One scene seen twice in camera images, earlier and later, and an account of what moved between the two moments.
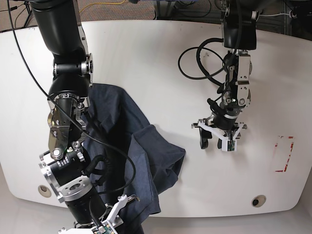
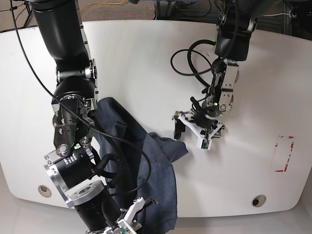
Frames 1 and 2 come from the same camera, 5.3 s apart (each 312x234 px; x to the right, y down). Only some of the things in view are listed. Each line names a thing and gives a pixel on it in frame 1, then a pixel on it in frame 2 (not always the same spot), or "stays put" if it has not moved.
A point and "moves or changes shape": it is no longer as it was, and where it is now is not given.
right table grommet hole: [258, 201] stays put
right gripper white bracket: [222, 134] → [205, 135]
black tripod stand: [27, 4] stays put
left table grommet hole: [44, 191] stays put
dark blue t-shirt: [138, 161] moves or changes shape
